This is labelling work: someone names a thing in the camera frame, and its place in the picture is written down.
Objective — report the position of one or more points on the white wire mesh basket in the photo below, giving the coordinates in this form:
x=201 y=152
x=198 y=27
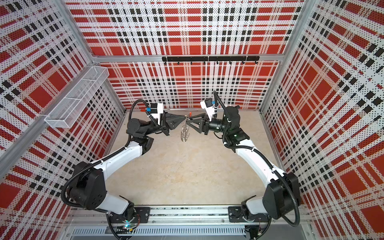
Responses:
x=70 y=107

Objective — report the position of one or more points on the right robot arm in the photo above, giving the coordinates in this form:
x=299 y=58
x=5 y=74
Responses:
x=281 y=199

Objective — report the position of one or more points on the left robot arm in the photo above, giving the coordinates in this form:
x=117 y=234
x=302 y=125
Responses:
x=87 y=187

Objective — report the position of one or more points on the black hook rail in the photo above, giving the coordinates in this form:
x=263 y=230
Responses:
x=211 y=59

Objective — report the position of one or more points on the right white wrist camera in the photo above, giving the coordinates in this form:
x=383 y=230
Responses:
x=209 y=106

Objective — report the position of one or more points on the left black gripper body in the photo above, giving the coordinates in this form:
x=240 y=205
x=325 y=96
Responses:
x=163 y=127

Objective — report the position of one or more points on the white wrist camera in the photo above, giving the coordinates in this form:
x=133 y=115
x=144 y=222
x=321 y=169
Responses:
x=156 y=110
x=209 y=106

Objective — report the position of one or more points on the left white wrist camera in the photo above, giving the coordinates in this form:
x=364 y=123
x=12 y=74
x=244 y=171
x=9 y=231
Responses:
x=156 y=110

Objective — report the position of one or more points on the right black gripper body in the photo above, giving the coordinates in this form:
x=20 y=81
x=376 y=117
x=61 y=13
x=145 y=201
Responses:
x=216 y=126

